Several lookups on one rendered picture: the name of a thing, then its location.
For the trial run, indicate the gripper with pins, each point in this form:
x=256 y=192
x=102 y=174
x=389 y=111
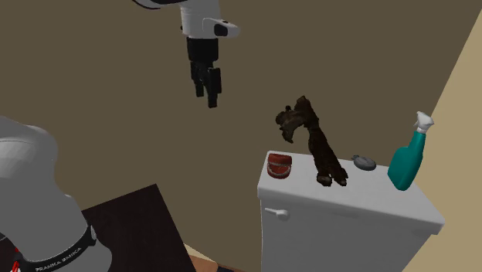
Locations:
x=202 y=49

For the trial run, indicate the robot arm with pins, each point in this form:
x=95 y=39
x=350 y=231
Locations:
x=34 y=196

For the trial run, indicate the red toy teeth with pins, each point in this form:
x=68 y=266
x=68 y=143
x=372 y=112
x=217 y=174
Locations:
x=279 y=166

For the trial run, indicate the dark brown animal figure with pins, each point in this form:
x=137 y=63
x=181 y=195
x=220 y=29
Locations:
x=320 y=147

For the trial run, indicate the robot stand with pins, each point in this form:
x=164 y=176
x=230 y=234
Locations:
x=139 y=229

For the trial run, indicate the teal spray bottle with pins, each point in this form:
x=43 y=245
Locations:
x=408 y=158

